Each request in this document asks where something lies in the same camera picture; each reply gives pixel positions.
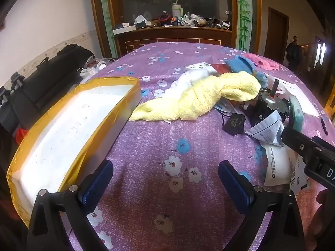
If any tissue box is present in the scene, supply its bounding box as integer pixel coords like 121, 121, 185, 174
133, 14, 152, 28

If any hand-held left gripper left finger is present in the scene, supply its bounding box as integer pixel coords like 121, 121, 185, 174
27, 159, 114, 251

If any flat white box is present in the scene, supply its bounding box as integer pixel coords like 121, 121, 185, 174
113, 25, 137, 35

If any white label packet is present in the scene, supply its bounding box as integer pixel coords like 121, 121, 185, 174
290, 159, 309, 196

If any pink cloth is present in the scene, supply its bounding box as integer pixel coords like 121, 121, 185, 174
242, 53, 280, 71

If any white tumbler green lid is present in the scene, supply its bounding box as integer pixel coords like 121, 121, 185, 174
171, 3, 184, 19

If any white plastic bag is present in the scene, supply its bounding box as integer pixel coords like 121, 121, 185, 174
77, 58, 116, 77

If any yellow towel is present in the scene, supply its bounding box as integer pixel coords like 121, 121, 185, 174
129, 70, 262, 122

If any white foam box yellow tape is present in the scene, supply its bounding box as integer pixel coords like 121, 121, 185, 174
6, 76, 143, 228

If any black motor with shaft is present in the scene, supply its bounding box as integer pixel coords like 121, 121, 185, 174
247, 79, 291, 128

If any white printed mailer bag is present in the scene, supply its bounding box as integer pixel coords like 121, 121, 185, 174
260, 144, 301, 186

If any pile of small clutter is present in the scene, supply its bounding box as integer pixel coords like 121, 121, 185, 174
183, 13, 231, 30

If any blue white packet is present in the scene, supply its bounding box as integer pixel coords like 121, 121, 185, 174
215, 102, 236, 113

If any brown wooden door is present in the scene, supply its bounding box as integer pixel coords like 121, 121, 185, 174
264, 6, 290, 64

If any red plastic bag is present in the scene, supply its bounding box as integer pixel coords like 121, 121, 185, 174
14, 128, 28, 145

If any white cloth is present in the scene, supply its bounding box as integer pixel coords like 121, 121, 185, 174
160, 67, 218, 100

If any white grey mailer bag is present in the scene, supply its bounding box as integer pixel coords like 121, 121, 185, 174
245, 110, 286, 147

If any black power adapter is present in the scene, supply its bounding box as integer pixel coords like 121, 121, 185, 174
222, 113, 246, 136

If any black luggage bag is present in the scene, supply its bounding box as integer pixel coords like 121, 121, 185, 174
0, 44, 91, 147

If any wooden cabinet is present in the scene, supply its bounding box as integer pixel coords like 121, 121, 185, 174
89, 0, 262, 58

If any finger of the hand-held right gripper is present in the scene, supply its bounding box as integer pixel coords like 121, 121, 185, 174
281, 127, 323, 163

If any white paper sheet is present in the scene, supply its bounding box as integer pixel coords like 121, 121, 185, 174
272, 80, 321, 117

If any white patterned tissue pack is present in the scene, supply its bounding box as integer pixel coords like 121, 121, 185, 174
184, 62, 214, 71

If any teal packet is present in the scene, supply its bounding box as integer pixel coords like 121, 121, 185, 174
288, 95, 305, 131

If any red packet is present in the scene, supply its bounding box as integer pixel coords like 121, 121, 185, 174
211, 63, 232, 74

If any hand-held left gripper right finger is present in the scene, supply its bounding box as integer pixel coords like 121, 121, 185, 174
218, 160, 305, 251

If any blue knitted cloth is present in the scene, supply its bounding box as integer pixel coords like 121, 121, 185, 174
225, 55, 269, 89

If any purple floral bedsheet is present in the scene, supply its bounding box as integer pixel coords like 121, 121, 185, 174
68, 42, 335, 251

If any person's right hand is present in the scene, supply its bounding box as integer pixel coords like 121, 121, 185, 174
306, 188, 335, 251

